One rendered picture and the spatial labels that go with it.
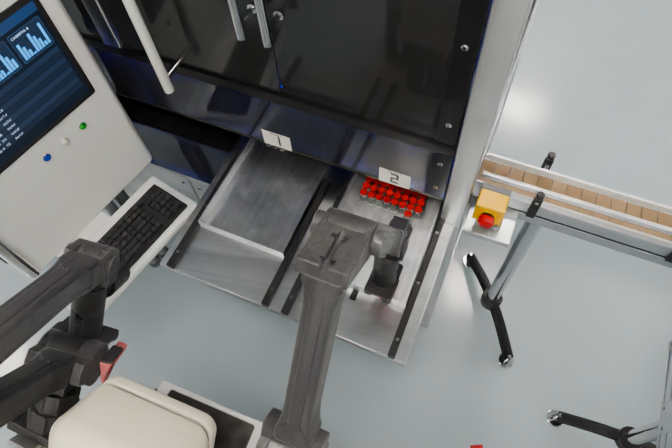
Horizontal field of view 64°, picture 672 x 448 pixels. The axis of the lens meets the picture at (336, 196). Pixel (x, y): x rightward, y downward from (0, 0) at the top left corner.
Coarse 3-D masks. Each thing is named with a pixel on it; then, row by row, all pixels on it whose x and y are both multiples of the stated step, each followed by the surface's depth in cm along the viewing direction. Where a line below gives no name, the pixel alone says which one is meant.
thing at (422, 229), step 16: (352, 176) 153; (352, 192) 154; (352, 208) 151; (368, 208) 151; (432, 208) 150; (416, 224) 148; (432, 224) 144; (416, 240) 145; (416, 256) 143; (368, 272) 141; (416, 272) 137; (352, 288) 139; (400, 288) 138; (400, 304) 135
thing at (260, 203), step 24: (264, 144) 164; (240, 168) 160; (264, 168) 160; (288, 168) 159; (312, 168) 159; (216, 192) 152; (240, 192) 156; (264, 192) 155; (288, 192) 155; (312, 192) 155; (216, 216) 152; (240, 216) 152; (264, 216) 151; (288, 216) 151; (240, 240) 147; (264, 240) 147; (288, 240) 143
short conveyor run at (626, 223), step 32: (512, 160) 146; (544, 160) 146; (512, 192) 146; (544, 192) 141; (576, 192) 145; (608, 192) 141; (544, 224) 148; (576, 224) 142; (608, 224) 139; (640, 224) 136; (640, 256) 143
